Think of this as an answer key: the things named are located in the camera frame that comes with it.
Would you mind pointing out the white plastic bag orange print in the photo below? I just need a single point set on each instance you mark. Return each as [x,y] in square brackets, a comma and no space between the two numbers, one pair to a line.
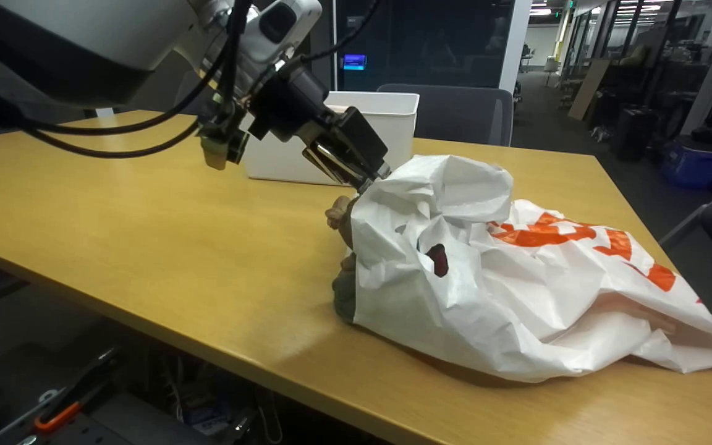
[517,284]

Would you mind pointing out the grey office chair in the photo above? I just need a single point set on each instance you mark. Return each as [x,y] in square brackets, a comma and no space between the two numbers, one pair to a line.
[461,114]

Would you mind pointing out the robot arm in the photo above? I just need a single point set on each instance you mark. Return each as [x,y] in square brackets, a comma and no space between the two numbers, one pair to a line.
[84,37]

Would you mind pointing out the white plastic bin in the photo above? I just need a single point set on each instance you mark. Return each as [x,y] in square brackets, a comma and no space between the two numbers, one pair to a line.
[387,114]

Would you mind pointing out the wooden board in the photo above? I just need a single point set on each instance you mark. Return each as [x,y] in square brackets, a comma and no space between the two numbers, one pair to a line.
[589,86]

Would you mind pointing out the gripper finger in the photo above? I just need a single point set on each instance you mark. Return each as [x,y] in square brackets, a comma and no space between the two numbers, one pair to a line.
[359,139]
[331,164]

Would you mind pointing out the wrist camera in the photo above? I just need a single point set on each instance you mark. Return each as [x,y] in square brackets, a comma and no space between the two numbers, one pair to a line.
[223,142]

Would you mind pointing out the small blue wall screen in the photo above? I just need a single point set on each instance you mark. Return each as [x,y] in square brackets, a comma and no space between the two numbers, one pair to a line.
[354,62]

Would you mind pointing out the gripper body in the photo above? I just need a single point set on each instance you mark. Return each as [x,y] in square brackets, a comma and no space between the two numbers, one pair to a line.
[288,102]

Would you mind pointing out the blue storage tub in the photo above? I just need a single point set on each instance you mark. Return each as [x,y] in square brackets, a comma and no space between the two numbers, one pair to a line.
[699,164]

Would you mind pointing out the orange and black clamp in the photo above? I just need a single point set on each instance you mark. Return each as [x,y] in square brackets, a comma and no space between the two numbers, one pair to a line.
[72,402]

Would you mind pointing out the brown and green plush toy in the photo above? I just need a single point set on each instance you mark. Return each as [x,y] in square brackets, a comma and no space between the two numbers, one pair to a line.
[343,290]

